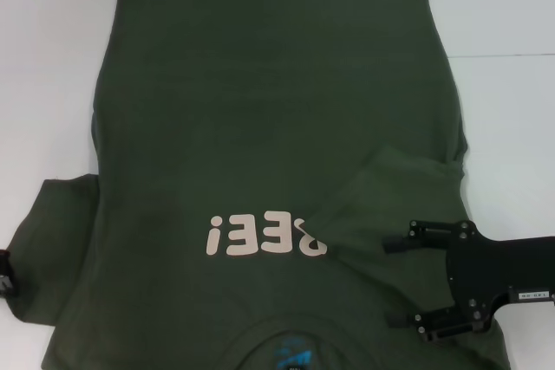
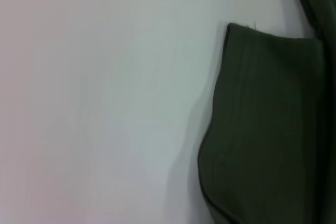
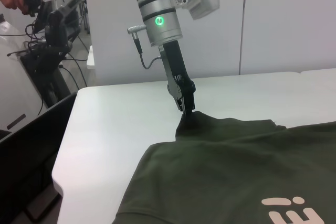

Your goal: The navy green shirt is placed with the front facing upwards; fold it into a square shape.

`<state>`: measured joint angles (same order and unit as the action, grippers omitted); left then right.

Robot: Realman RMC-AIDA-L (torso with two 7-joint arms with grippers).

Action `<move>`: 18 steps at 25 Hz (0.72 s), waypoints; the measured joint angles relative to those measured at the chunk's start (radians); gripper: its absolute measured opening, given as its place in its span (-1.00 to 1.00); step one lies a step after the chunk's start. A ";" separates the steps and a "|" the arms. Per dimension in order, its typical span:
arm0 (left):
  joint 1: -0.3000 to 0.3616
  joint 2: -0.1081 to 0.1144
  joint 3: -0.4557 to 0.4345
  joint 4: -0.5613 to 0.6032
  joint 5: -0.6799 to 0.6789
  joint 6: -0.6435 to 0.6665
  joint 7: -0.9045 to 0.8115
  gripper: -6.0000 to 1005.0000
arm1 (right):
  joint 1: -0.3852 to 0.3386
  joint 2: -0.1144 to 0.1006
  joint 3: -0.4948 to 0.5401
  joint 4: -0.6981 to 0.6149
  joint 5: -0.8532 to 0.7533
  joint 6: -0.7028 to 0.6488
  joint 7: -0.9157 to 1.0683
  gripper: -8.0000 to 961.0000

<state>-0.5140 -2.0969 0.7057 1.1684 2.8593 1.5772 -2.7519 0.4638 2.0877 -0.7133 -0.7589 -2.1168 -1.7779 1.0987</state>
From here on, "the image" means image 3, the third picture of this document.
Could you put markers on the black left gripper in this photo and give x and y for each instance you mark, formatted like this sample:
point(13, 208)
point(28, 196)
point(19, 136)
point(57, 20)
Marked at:
point(173, 61)

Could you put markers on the dark green t-shirt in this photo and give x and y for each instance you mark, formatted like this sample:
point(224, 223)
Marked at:
point(223, 176)

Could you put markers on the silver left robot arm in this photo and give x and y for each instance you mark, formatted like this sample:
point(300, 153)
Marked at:
point(157, 6)

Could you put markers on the white box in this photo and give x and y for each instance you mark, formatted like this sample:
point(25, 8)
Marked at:
point(90, 57)

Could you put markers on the black equipment stand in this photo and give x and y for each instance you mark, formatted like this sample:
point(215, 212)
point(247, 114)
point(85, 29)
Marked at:
point(55, 35)

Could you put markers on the black monitor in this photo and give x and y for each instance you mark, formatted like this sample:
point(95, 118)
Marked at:
point(31, 155)

